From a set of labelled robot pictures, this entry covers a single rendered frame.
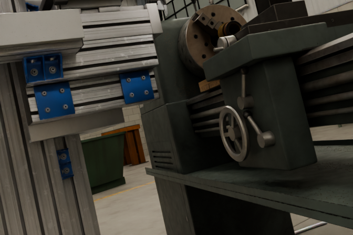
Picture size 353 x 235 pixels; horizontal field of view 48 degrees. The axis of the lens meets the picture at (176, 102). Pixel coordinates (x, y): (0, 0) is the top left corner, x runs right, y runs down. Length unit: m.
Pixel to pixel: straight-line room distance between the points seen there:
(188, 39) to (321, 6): 7.77
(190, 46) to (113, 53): 0.66
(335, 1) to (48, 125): 8.33
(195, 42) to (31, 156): 0.85
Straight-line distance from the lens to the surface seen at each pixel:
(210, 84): 1.45
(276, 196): 0.95
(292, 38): 0.97
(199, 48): 1.69
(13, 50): 0.94
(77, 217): 1.28
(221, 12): 1.78
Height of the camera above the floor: 0.76
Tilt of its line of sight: 3 degrees up
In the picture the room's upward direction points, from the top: 13 degrees counter-clockwise
